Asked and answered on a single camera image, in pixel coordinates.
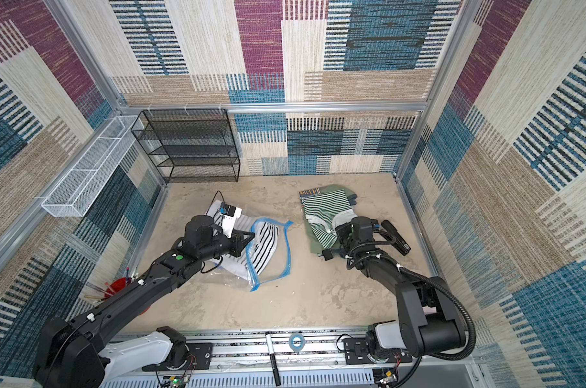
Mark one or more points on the red pencil cup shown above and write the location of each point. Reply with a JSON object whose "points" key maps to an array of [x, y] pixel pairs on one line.
{"points": [[109, 291]]}

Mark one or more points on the white wire mesh basket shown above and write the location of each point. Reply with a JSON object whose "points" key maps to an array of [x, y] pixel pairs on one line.
{"points": [[74, 195]]}

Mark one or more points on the black stapler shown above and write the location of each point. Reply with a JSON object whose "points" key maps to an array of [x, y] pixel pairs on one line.
{"points": [[399, 242]]}

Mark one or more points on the black white striped garment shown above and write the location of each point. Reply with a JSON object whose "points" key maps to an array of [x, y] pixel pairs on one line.
{"points": [[261, 249]]}

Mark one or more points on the black wire mesh shelf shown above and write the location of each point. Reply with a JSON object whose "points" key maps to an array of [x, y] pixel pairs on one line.
{"points": [[189, 145]]}

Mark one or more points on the clear vacuum bag blue zipper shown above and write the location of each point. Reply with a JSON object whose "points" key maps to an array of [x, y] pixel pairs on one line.
{"points": [[278, 267]]}

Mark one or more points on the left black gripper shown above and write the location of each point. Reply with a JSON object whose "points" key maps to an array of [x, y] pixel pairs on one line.
{"points": [[238, 242]]}

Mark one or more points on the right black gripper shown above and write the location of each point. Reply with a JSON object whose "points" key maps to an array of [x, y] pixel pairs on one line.
{"points": [[336, 247]]}

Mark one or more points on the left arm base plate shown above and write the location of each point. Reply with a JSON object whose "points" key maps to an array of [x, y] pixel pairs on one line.
{"points": [[194, 356]]}

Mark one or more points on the blue tape roll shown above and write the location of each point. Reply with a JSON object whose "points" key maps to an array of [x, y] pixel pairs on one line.
{"points": [[297, 342]]}

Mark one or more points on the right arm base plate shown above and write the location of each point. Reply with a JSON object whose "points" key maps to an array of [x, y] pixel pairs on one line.
{"points": [[358, 352]]}

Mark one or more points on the green white striped garment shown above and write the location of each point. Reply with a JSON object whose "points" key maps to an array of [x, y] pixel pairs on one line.
{"points": [[327, 213]]}

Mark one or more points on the black marker pen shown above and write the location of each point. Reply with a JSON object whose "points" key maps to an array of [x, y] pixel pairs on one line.
{"points": [[273, 360]]}

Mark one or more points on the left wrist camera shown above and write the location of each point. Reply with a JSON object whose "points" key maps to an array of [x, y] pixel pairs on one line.
{"points": [[229, 214]]}

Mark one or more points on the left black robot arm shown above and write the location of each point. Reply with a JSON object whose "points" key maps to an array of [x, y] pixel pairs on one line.
{"points": [[68, 353]]}

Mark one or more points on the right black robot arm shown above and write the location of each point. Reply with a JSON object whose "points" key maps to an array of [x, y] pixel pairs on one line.
{"points": [[431, 320]]}

